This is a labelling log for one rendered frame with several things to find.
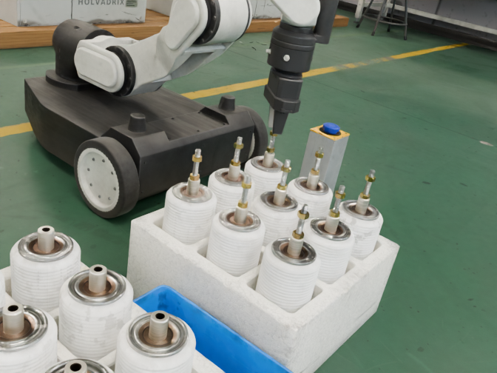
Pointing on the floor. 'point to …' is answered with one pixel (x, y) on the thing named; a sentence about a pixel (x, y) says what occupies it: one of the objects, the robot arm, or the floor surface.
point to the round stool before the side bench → (385, 18)
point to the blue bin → (211, 334)
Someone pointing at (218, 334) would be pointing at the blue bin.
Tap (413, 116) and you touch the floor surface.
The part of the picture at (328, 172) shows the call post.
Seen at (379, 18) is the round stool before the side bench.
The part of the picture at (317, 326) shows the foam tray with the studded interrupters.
